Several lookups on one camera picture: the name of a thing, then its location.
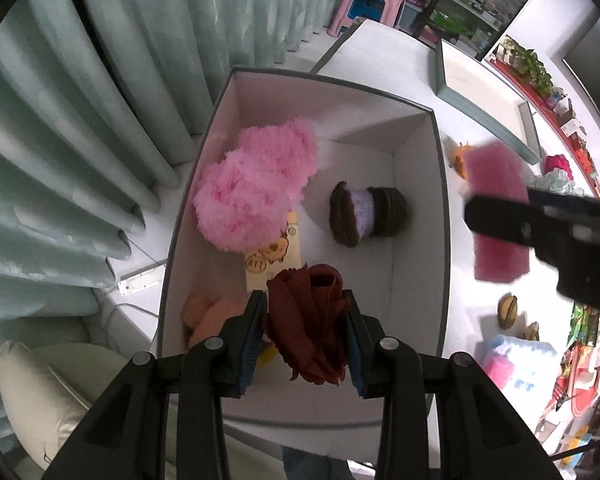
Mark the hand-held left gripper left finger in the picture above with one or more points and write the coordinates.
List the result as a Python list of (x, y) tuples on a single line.
[(247, 350)]

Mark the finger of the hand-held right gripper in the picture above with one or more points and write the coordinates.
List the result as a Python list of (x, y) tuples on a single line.
[(570, 204), (510, 222)]

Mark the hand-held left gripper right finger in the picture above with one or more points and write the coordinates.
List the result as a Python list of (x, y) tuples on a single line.
[(356, 355)]

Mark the pink knitted cupcake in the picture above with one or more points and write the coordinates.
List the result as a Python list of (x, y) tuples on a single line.
[(210, 317)]

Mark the dark red fabric rose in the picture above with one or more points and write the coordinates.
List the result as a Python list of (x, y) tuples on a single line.
[(305, 320)]

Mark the cartoon print tissue packet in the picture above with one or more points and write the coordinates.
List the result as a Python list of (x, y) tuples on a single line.
[(275, 270)]

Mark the deep grey-green cardboard box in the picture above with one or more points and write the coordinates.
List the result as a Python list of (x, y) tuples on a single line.
[(415, 200)]

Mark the brown lilac knitted cupcake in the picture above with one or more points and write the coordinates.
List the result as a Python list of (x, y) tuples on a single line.
[(360, 205)]

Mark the pink fluffy duster head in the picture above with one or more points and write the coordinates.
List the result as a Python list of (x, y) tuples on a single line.
[(250, 185)]

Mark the brown and yellow sock roll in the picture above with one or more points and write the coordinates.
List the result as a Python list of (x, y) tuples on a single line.
[(267, 355)]

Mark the pale green bath loofah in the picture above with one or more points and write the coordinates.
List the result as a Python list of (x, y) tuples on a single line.
[(555, 181)]

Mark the pile of snack packets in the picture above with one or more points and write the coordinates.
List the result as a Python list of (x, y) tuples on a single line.
[(585, 320)]

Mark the orange fabric flower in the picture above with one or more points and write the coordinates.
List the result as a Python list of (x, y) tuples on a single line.
[(460, 160)]

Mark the olive brown sock roll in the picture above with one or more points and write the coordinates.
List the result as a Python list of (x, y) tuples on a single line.
[(507, 310), (531, 331)]

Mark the light blue sponge cloth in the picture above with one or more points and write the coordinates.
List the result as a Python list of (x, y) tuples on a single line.
[(535, 360)]

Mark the long red shelf cover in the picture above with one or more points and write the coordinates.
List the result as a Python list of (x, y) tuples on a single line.
[(530, 92)]

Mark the person's jeans leg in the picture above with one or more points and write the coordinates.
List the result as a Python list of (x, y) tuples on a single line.
[(305, 465)]

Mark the white power strip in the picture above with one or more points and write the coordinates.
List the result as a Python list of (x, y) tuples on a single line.
[(137, 282)]

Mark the shallow grey-green box lid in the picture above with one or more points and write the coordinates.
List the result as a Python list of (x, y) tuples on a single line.
[(480, 90)]

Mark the round red tray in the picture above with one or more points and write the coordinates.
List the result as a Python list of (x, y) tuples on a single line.
[(587, 400)]

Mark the green potted plant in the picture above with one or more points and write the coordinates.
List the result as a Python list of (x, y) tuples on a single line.
[(527, 62)]

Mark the cream cushion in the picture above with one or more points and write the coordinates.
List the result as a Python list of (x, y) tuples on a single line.
[(45, 400)]

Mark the glass door cabinet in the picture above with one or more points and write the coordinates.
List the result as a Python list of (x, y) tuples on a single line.
[(475, 5)]

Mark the pink plastic stool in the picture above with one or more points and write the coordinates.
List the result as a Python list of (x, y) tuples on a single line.
[(350, 10)]

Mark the pale green curtain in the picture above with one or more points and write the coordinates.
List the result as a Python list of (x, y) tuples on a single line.
[(80, 110)]

